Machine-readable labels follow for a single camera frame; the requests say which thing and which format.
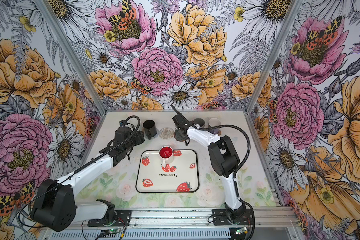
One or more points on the grey mug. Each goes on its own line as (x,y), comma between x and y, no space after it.
(200,122)

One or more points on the blue handled white mug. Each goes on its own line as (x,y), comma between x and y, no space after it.
(181,135)

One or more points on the black mug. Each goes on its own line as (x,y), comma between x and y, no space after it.
(149,129)

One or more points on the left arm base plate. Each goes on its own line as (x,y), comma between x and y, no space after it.
(118,218)

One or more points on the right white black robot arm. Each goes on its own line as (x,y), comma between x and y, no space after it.
(224,159)

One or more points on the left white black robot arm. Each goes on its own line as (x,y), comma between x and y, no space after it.
(55,205)

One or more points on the lavender mug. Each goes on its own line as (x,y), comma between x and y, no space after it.
(213,122)

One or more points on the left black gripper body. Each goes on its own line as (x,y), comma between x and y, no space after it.
(136,139)

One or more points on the grey woven round coaster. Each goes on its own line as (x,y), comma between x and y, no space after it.
(157,131)

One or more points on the aluminium front rail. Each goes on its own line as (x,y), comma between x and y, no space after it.
(264,217)

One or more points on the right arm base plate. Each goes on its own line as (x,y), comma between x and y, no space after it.
(219,218)

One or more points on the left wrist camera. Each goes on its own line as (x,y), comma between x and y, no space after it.
(123,123)

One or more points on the red inside white mug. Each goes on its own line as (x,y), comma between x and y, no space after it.
(167,155)

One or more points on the strawberry print serving tray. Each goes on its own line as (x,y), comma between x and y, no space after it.
(179,176)

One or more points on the multicolour woven round coaster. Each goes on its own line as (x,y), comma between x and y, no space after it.
(166,133)

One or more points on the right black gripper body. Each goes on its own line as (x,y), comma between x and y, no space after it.
(186,138)

